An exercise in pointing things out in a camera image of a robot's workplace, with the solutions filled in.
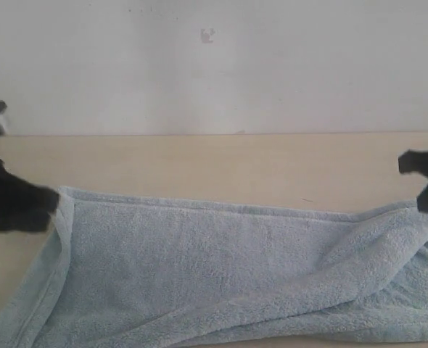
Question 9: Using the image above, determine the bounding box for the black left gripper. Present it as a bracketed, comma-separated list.
[0, 159, 60, 233]

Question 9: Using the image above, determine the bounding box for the light blue fluffy towel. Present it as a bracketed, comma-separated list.
[0, 187, 428, 347]

